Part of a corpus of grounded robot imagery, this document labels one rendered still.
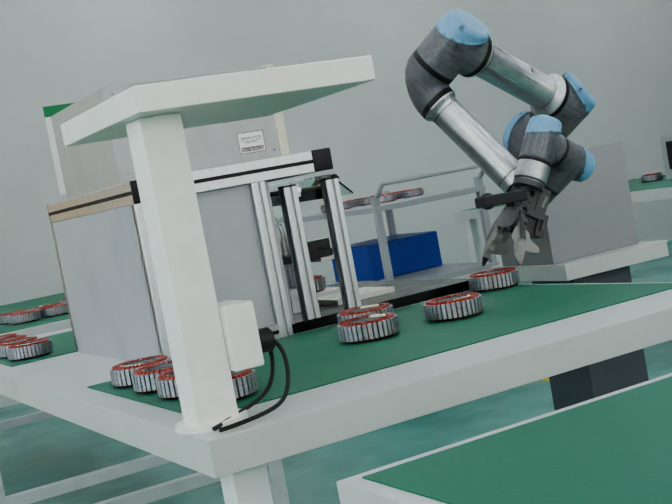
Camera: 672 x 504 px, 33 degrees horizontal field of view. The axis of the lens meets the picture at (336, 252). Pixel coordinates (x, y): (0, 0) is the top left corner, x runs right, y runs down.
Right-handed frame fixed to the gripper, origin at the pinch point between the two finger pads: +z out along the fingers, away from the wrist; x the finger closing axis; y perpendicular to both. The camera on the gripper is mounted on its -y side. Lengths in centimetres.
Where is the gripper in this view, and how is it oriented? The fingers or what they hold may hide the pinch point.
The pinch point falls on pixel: (497, 265)
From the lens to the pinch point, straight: 253.3
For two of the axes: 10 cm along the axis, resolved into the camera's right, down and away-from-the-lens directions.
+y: 8.6, 3.2, 3.8
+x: -4.1, 0.3, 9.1
